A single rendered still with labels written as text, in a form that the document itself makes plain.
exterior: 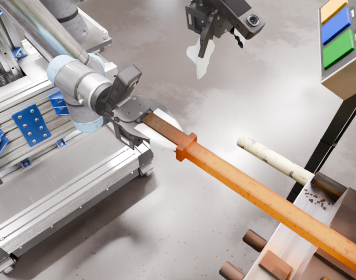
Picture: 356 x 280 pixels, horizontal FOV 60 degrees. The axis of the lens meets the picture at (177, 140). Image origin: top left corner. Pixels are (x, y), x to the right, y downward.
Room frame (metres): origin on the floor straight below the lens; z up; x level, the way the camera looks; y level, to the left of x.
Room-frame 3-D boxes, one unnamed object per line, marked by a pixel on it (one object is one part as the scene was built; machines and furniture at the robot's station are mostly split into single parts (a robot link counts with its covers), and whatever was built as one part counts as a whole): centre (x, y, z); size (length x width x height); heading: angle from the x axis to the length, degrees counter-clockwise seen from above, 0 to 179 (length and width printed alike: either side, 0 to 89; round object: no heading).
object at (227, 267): (0.15, -0.10, 0.87); 0.04 x 0.03 x 0.03; 50
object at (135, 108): (0.44, 0.11, 0.98); 0.12 x 0.08 x 0.09; 50
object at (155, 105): (0.42, 0.05, 1.00); 0.09 x 0.05 x 0.02; 53
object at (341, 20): (0.71, -0.40, 1.01); 0.07 x 0.05 x 0.07; 165
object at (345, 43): (0.61, -0.37, 1.01); 0.07 x 0.05 x 0.07; 165
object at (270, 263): (0.15, -0.16, 0.92); 0.04 x 0.03 x 0.01; 48
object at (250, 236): (0.21, -0.14, 0.87); 0.04 x 0.03 x 0.03; 50
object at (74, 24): (0.95, 0.38, 0.87); 0.15 x 0.15 x 0.10
